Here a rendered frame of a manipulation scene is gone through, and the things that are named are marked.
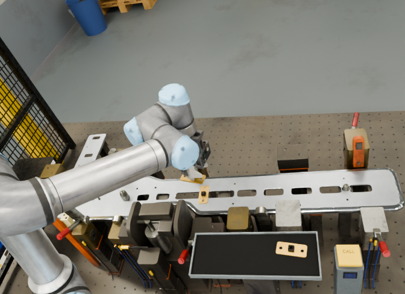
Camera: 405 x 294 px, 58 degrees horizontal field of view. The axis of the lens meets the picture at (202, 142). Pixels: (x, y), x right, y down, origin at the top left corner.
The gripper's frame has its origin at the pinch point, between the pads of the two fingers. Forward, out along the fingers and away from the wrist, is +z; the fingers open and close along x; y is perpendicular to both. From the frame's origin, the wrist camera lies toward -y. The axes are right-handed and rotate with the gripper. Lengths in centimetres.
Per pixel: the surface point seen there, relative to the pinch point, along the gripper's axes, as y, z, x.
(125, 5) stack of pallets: -288, 117, 360
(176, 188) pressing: -17.3, 25.3, 9.8
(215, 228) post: 9.1, 14.7, -9.0
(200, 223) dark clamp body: 2.7, 16.9, -7.3
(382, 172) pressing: 58, 21, 32
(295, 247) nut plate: 36.4, 7.2, -13.1
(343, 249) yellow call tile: 49, 7, -10
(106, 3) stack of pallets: -317, 112, 356
